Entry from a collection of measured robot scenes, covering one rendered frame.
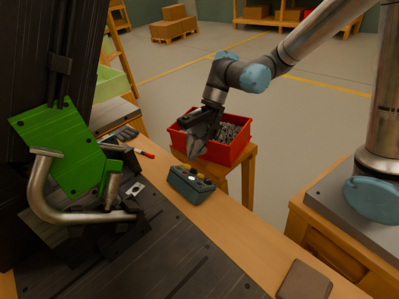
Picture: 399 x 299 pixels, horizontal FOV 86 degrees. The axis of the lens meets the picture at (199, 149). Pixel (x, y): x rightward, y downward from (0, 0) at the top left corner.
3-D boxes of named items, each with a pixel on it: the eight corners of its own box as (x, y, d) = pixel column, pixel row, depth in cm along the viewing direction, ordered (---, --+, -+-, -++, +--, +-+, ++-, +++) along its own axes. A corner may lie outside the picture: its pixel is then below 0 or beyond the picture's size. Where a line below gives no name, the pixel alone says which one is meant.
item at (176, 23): (181, 31, 682) (176, 3, 634) (199, 32, 635) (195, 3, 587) (151, 43, 621) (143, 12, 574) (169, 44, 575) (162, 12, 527)
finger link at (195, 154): (205, 165, 75) (213, 140, 73) (193, 165, 71) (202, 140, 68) (199, 161, 77) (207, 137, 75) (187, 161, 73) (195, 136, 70)
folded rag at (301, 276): (295, 259, 49) (297, 253, 47) (333, 285, 45) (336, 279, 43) (273, 298, 44) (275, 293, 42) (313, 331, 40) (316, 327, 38)
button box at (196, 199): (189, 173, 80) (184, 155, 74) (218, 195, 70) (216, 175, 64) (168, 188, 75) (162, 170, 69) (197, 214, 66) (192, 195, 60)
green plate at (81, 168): (107, 164, 61) (63, 94, 52) (116, 172, 55) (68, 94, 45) (66, 189, 56) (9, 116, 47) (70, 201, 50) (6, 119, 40)
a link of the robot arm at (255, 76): (281, 57, 57) (249, 53, 64) (253, 70, 52) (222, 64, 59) (279, 86, 61) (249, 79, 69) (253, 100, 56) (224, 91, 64)
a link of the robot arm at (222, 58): (231, 49, 59) (211, 47, 65) (218, 88, 62) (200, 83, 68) (247, 59, 64) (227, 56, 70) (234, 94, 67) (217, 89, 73)
